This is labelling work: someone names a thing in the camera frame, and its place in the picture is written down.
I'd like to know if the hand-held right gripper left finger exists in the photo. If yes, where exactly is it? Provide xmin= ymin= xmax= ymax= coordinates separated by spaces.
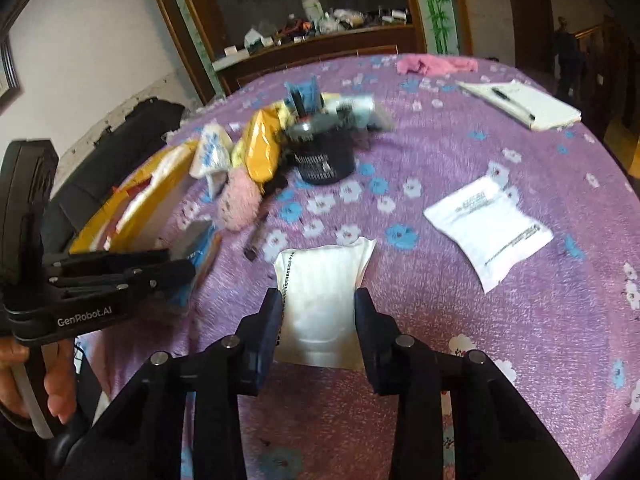
xmin=62 ymin=287 xmax=285 ymax=480

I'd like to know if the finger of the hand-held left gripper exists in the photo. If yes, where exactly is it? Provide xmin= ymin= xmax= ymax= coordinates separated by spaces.
xmin=47 ymin=247 xmax=197 ymax=283
xmin=50 ymin=280 xmax=193 ymax=311

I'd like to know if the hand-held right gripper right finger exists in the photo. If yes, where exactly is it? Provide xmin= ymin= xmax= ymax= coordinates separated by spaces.
xmin=354 ymin=287 xmax=592 ymax=480

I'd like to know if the plain white pouch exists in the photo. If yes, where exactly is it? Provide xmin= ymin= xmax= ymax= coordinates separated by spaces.
xmin=274 ymin=237 xmax=377 ymax=372

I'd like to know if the grey and blue packet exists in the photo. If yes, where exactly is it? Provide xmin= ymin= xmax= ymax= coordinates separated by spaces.
xmin=172 ymin=219 xmax=224 ymax=293

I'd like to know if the person's left hand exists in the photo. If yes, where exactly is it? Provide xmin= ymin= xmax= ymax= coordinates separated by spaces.
xmin=0 ymin=332 xmax=77 ymax=426

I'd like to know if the large yellow plastic bag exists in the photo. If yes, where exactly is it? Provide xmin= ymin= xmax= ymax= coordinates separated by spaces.
xmin=69 ymin=141 xmax=202 ymax=256

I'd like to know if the purple floral blanket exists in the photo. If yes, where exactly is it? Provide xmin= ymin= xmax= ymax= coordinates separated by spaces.
xmin=75 ymin=52 xmax=640 ymax=480

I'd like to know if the dark brown stick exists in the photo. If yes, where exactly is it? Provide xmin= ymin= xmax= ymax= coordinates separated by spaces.
xmin=243 ymin=209 xmax=271 ymax=262

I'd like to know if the black bag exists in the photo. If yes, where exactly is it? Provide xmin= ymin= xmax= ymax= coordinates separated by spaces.
xmin=47 ymin=99 xmax=187 ymax=241

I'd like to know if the pink fluffy toy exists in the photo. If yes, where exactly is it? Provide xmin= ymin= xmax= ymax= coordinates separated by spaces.
xmin=218 ymin=166 xmax=264 ymax=232

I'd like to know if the white packet with blue print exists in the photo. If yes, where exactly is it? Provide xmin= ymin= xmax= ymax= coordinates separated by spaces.
xmin=189 ymin=124 xmax=234 ymax=182

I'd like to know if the white pouch with black print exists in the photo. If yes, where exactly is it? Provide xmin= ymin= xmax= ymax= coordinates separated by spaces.
xmin=423 ymin=175 xmax=555 ymax=295

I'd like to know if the black round container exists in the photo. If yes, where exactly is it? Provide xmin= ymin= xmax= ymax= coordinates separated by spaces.
xmin=286 ymin=114 xmax=357 ymax=186

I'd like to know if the yellow packet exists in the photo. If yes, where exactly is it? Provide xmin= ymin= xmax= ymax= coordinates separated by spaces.
xmin=247 ymin=109 xmax=282 ymax=184

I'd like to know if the silver packet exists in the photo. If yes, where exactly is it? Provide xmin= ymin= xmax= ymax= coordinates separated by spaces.
xmin=322 ymin=94 xmax=377 ymax=128

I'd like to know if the black pen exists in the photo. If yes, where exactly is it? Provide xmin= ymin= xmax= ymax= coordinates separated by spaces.
xmin=490 ymin=87 xmax=537 ymax=121

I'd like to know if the dark wooden cabinet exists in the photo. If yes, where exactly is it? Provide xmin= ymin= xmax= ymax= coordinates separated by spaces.
xmin=142 ymin=0 xmax=473 ymax=106

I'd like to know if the pink cloth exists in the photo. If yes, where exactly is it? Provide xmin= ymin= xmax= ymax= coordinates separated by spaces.
xmin=396 ymin=55 xmax=479 ymax=77

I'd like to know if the white notebook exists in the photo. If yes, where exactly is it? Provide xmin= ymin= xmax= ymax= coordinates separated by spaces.
xmin=455 ymin=79 xmax=583 ymax=132

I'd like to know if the clutter of bottles and boxes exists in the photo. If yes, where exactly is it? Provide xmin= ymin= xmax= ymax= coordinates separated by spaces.
xmin=222 ymin=0 xmax=413 ymax=58

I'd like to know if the bamboo painting panel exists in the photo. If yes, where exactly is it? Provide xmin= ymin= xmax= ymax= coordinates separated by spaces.
xmin=407 ymin=0 xmax=462 ymax=56

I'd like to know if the brown wooden door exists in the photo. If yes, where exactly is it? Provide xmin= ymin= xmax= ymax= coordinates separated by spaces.
xmin=504 ymin=0 xmax=557 ymax=93

